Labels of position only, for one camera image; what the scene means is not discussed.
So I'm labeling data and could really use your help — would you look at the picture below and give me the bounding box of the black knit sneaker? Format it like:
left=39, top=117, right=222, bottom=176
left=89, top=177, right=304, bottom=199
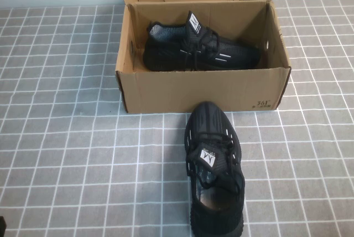
left=142, top=9, right=261, bottom=72
left=184, top=100, right=253, bottom=237

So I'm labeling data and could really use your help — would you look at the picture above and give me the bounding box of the brown cardboard shoe box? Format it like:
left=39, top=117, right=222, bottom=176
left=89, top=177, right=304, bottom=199
left=114, top=0, right=293, bottom=115

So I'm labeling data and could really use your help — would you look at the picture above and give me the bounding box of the grey white-grid tablecloth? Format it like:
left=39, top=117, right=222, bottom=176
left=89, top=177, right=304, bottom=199
left=0, top=0, right=354, bottom=237

